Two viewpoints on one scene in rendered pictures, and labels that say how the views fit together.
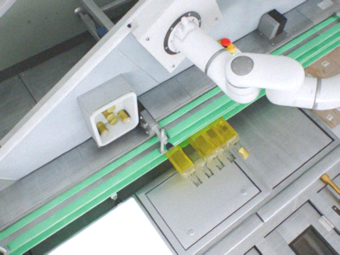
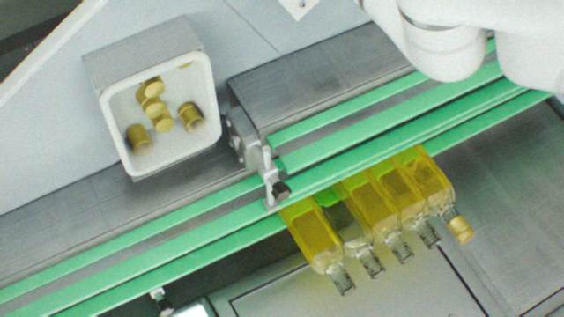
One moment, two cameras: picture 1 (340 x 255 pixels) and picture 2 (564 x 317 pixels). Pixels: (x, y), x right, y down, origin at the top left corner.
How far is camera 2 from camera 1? 29 cm
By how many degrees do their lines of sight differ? 9
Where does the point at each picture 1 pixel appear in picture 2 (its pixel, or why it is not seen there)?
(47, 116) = (20, 92)
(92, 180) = (110, 251)
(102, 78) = (139, 18)
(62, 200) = (46, 282)
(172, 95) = (307, 81)
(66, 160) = (64, 202)
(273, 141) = (533, 217)
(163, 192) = (270, 302)
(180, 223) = not seen: outside the picture
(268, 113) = (529, 156)
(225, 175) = (417, 279)
